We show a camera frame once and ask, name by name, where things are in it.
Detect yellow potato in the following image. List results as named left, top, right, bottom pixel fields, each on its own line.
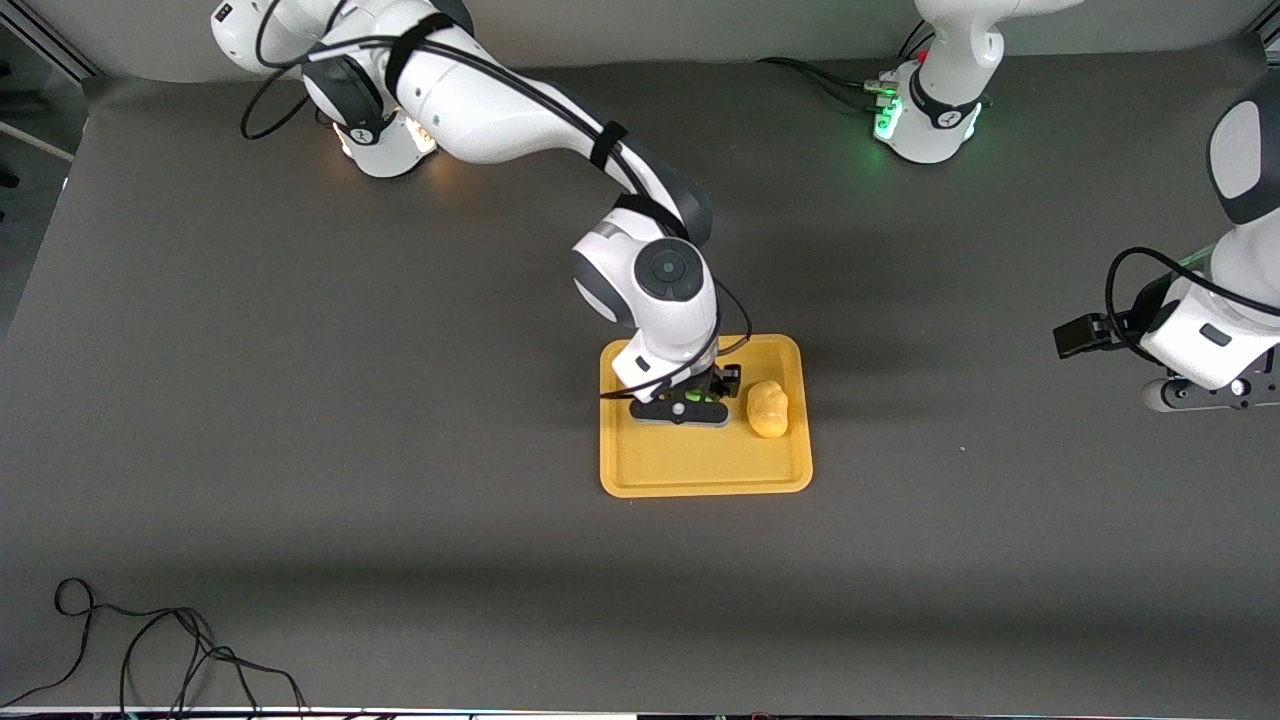
left=745, top=379, right=791, bottom=440

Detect yellow plastic tray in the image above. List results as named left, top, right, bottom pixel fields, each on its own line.
left=599, top=334, right=814, bottom=499

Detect dark grey table mat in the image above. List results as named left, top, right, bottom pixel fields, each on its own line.
left=0, top=35, right=1280, bottom=713

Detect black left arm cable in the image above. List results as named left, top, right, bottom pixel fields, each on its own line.
left=1104, top=246, right=1280, bottom=367

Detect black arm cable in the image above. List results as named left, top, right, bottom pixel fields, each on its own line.
left=240, top=0, right=753, bottom=403
left=1104, top=246, right=1280, bottom=367

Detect black left arm base cables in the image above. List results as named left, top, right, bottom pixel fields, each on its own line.
left=755, top=20, right=937, bottom=113

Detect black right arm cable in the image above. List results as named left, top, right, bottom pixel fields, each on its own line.
left=240, top=0, right=753, bottom=403

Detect thin black looped cable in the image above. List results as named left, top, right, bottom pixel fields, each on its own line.
left=0, top=577, right=309, bottom=715

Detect aluminium frame rail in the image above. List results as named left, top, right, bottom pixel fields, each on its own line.
left=0, top=0, right=103, bottom=83

